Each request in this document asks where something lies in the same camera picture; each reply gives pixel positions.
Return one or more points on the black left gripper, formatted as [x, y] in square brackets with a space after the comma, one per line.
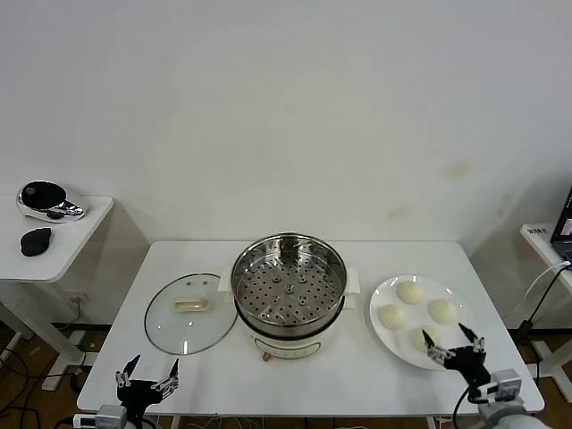
[134, 393]

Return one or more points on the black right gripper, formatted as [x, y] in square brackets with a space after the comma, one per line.
[465, 362]

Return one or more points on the white steamed baozi bun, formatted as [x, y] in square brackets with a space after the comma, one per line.
[416, 339]
[443, 311]
[392, 316]
[410, 292]

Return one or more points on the round glass pot lid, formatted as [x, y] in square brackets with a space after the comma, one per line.
[179, 330]

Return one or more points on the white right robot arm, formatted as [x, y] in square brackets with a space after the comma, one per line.
[505, 418]

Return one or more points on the perforated steel steamer basket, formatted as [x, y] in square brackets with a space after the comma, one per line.
[268, 286]

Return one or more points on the white round plate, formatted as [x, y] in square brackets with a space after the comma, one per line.
[418, 315]

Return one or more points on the white desk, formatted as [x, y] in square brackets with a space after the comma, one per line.
[538, 245]

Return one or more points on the cream electric cooking pot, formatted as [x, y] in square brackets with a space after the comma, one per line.
[286, 346]

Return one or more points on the white side table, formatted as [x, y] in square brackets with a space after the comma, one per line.
[67, 250]

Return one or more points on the black lumpy object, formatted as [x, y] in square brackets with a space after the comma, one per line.
[36, 242]

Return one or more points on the chrome and black kitchen scale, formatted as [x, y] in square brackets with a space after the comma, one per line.
[42, 196]

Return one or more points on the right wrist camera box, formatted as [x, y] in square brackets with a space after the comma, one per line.
[505, 384]

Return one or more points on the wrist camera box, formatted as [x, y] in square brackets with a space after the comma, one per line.
[505, 384]
[85, 420]

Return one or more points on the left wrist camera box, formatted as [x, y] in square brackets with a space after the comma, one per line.
[85, 420]

